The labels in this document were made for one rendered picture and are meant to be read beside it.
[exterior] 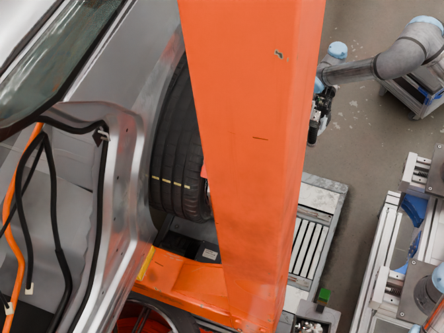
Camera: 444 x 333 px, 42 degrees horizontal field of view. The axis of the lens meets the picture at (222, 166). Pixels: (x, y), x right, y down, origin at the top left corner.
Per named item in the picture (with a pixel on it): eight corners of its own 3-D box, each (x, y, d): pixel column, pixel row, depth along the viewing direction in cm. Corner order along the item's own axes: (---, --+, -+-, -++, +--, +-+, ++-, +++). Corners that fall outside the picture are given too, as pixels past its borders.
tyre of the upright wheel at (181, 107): (203, 137, 273) (207, 14, 226) (250, 151, 268) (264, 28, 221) (141, 239, 229) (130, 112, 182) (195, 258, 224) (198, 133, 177)
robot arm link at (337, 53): (337, 63, 219) (334, 81, 228) (352, 45, 223) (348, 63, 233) (320, 55, 221) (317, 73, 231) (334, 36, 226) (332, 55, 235)
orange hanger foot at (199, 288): (129, 248, 239) (110, 213, 209) (247, 289, 228) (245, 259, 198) (111, 284, 232) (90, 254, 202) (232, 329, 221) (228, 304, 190)
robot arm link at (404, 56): (415, 85, 185) (314, 99, 227) (431, 63, 189) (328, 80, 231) (398, 58, 181) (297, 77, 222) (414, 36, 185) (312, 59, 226)
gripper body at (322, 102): (310, 104, 223) (319, 80, 229) (308, 115, 231) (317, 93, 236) (330, 108, 222) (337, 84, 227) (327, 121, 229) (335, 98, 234)
